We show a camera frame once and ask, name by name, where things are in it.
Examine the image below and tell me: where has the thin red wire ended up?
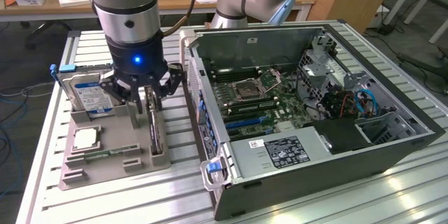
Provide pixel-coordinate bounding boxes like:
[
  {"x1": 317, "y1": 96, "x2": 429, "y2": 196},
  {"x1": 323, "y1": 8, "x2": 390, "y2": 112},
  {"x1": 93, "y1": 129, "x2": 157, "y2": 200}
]
[{"x1": 342, "y1": 94, "x2": 354, "y2": 119}]

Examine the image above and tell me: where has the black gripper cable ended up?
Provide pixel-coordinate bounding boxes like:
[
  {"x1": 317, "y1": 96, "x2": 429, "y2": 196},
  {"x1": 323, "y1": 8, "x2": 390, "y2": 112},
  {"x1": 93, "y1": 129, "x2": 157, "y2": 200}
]
[{"x1": 157, "y1": 0, "x2": 206, "y2": 37}]

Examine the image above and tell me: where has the black open PC case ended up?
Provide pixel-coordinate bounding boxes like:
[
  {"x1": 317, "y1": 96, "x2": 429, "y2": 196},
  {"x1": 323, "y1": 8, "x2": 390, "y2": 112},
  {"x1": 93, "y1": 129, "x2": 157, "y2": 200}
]
[{"x1": 178, "y1": 23, "x2": 447, "y2": 221}]

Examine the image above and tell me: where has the hard disk with blue caddy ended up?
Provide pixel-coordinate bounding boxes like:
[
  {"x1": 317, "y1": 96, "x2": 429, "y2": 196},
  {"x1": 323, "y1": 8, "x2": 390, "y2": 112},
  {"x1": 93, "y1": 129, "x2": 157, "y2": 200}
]
[{"x1": 49, "y1": 62, "x2": 122, "y2": 119}]

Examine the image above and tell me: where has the black labelled RAM stick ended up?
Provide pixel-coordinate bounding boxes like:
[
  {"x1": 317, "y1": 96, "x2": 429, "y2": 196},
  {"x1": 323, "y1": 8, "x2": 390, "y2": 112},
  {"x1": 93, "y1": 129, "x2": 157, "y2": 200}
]
[{"x1": 227, "y1": 99, "x2": 279, "y2": 116}]

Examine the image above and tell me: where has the blue expansion slot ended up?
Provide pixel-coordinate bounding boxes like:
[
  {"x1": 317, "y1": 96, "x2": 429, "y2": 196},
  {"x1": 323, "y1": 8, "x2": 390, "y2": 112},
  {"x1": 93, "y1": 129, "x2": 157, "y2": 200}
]
[
  {"x1": 223, "y1": 115, "x2": 267, "y2": 126},
  {"x1": 226, "y1": 121, "x2": 273, "y2": 132}
]

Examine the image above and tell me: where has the silver CPU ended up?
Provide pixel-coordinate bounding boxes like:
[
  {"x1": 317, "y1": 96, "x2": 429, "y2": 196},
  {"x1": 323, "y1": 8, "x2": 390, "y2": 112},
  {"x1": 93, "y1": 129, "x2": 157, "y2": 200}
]
[{"x1": 73, "y1": 129, "x2": 102, "y2": 149}]

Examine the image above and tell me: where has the metal socket cover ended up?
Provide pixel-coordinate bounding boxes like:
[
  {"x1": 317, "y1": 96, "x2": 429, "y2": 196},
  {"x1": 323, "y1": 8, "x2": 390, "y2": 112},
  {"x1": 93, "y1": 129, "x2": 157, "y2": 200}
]
[{"x1": 258, "y1": 68, "x2": 285, "y2": 91}]

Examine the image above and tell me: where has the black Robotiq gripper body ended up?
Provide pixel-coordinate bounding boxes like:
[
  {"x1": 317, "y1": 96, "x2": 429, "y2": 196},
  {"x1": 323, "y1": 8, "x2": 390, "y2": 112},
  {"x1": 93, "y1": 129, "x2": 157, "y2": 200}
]
[{"x1": 106, "y1": 32, "x2": 171, "y2": 83}]

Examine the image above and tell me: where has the blue disk wire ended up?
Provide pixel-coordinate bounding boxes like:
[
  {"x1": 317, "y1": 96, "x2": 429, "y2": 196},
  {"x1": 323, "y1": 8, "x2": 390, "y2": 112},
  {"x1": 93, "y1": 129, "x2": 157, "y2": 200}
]
[{"x1": 354, "y1": 89, "x2": 382, "y2": 117}]

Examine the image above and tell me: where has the Nvidia graphics card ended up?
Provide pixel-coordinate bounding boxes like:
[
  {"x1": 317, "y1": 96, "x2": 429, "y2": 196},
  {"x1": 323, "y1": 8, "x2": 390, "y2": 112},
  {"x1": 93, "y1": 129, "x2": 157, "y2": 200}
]
[{"x1": 145, "y1": 84, "x2": 166, "y2": 156}]

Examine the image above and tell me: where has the blue floor cable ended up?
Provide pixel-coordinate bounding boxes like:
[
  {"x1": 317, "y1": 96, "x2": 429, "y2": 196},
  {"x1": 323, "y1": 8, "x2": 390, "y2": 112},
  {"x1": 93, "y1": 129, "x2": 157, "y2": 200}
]
[{"x1": 0, "y1": 98, "x2": 30, "y2": 198}]

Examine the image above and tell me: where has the black floor stand leg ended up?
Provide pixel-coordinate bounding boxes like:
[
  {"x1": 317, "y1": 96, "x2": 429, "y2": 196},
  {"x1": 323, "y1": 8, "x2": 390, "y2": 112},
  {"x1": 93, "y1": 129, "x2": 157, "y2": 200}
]
[{"x1": 395, "y1": 52, "x2": 448, "y2": 74}]

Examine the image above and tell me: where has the grey floor cable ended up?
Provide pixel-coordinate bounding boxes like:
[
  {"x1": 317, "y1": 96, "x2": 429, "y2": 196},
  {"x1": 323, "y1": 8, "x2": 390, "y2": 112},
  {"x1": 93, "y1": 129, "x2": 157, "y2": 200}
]
[{"x1": 0, "y1": 82, "x2": 54, "y2": 98}]

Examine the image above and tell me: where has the grey power supply unit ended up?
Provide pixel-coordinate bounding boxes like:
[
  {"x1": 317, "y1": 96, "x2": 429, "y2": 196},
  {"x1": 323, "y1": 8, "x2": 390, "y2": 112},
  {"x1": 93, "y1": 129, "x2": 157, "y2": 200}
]
[{"x1": 230, "y1": 126, "x2": 333, "y2": 179}]

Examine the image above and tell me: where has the metal disk bay cage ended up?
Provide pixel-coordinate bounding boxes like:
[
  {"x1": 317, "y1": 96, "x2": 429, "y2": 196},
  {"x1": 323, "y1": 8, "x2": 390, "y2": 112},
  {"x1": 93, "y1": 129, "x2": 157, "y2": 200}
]
[{"x1": 297, "y1": 48, "x2": 355, "y2": 109}]

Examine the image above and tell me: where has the grey parts rack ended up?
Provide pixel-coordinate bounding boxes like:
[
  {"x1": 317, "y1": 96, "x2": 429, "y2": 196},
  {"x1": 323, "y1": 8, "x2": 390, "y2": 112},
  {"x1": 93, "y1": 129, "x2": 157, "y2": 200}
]
[{"x1": 58, "y1": 98, "x2": 173, "y2": 192}]

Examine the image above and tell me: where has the CPU socket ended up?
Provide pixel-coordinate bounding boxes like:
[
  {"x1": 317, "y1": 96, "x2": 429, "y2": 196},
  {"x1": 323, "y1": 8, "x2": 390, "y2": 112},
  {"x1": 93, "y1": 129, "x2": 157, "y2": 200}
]
[{"x1": 234, "y1": 79, "x2": 262, "y2": 101}]

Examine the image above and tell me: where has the black office chair base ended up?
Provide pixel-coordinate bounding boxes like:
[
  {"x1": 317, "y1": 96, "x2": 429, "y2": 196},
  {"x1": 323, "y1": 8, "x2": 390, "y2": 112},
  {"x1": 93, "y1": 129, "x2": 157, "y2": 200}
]
[{"x1": 21, "y1": 20, "x2": 74, "y2": 50}]

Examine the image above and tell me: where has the green RAM stick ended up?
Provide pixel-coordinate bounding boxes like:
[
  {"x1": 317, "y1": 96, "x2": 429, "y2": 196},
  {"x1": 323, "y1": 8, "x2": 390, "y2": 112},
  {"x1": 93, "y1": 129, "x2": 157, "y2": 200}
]
[{"x1": 82, "y1": 146, "x2": 139, "y2": 159}]

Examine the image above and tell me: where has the silver chipset heatsink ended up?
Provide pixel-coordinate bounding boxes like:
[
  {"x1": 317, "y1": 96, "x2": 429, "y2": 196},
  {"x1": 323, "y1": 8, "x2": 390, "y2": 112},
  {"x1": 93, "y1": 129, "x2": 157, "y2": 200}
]
[{"x1": 275, "y1": 122, "x2": 299, "y2": 133}]

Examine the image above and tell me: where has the white floor device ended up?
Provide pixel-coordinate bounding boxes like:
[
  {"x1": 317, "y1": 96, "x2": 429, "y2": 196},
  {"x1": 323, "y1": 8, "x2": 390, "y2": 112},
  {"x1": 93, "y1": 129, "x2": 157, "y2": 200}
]
[{"x1": 371, "y1": 5, "x2": 391, "y2": 29}]

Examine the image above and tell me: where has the green motherboard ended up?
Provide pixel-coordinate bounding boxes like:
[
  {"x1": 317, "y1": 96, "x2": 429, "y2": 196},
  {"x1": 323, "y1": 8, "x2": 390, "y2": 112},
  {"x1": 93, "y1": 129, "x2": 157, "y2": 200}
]
[{"x1": 203, "y1": 58, "x2": 317, "y2": 142}]

